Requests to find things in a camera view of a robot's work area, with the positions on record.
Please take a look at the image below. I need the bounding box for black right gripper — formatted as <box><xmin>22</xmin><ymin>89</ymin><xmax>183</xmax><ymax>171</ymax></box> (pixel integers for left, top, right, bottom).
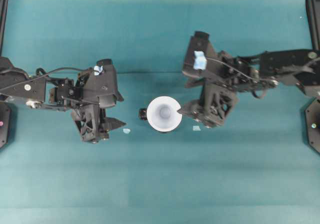
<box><xmin>177</xmin><ymin>83</ymin><xmax>238</xmax><ymax>128</ymax></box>

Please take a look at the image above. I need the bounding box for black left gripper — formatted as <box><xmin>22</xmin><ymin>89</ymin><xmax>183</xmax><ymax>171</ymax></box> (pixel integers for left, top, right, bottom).
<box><xmin>71</xmin><ymin>104</ymin><xmax>126</xmax><ymax>143</ymax></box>

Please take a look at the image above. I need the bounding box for white paper cup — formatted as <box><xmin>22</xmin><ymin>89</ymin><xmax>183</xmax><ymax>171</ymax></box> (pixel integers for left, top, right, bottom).
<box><xmin>146</xmin><ymin>96</ymin><xmax>182</xmax><ymax>133</ymax></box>

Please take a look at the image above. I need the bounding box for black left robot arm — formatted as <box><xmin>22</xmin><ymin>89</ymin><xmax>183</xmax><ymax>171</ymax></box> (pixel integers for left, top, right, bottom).
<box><xmin>0</xmin><ymin>57</ymin><xmax>126</xmax><ymax>143</ymax></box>

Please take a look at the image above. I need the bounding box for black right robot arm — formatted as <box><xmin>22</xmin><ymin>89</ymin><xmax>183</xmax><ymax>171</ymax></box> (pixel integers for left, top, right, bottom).
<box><xmin>178</xmin><ymin>49</ymin><xmax>320</xmax><ymax>128</ymax></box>

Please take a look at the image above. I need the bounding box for pale blue tape scrap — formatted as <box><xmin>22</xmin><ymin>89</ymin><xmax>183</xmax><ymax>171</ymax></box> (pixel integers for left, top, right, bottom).
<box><xmin>123</xmin><ymin>128</ymin><xmax>131</xmax><ymax>134</ymax></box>
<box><xmin>192</xmin><ymin>125</ymin><xmax>201</xmax><ymax>131</ymax></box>

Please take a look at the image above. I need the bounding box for black left wrist camera housing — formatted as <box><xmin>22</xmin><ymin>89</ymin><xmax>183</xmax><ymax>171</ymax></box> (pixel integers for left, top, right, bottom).
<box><xmin>81</xmin><ymin>59</ymin><xmax>124</xmax><ymax>109</ymax></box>

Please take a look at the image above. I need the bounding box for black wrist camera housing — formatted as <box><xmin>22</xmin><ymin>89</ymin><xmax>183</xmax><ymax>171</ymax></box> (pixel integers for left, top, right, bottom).
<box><xmin>182</xmin><ymin>31</ymin><xmax>226</xmax><ymax>78</ymax></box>
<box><xmin>81</xmin><ymin>59</ymin><xmax>124</xmax><ymax>109</ymax></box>

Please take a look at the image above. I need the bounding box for blue tape on right camera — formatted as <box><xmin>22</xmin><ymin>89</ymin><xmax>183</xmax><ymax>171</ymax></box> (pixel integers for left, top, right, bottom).
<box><xmin>193</xmin><ymin>51</ymin><xmax>207</xmax><ymax>70</ymax></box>

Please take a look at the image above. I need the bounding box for blue tape on camera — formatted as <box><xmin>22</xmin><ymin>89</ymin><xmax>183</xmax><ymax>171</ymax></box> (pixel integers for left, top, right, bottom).
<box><xmin>193</xmin><ymin>51</ymin><xmax>207</xmax><ymax>70</ymax></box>
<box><xmin>93</xmin><ymin>65</ymin><xmax>104</xmax><ymax>76</ymax></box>

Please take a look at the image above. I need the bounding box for blue tape on left camera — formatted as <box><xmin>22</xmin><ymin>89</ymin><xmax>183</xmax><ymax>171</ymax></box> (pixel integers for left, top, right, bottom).
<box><xmin>93</xmin><ymin>65</ymin><xmax>104</xmax><ymax>76</ymax></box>

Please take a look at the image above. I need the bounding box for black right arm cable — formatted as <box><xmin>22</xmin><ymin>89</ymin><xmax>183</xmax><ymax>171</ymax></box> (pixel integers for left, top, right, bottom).
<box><xmin>206</xmin><ymin>57</ymin><xmax>253</xmax><ymax>81</ymax></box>

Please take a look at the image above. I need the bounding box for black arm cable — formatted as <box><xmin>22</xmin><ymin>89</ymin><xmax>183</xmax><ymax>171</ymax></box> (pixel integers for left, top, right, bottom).
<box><xmin>206</xmin><ymin>57</ymin><xmax>253</xmax><ymax>81</ymax></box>
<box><xmin>27</xmin><ymin>66</ymin><xmax>87</xmax><ymax>81</ymax></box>

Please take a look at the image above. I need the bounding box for black right wrist camera housing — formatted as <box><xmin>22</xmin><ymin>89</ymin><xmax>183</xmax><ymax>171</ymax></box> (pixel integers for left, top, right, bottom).
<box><xmin>182</xmin><ymin>31</ymin><xmax>226</xmax><ymax>78</ymax></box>

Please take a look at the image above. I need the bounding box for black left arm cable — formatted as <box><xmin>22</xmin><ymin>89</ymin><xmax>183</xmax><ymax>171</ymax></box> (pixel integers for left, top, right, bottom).
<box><xmin>27</xmin><ymin>66</ymin><xmax>87</xmax><ymax>81</ymax></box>

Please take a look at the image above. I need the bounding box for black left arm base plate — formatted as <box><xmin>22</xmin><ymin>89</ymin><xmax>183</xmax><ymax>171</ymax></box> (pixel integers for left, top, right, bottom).
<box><xmin>0</xmin><ymin>102</ymin><xmax>11</xmax><ymax>148</ymax></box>

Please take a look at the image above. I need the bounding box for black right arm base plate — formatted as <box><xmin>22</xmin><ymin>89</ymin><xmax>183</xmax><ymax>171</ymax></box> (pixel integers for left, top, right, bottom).
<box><xmin>304</xmin><ymin>99</ymin><xmax>320</xmax><ymax>154</ymax></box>

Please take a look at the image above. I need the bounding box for black aluminium frame rail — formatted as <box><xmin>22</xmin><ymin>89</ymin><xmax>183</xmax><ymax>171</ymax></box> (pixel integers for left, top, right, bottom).
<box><xmin>0</xmin><ymin>0</ymin><xmax>9</xmax><ymax>54</ymax></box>

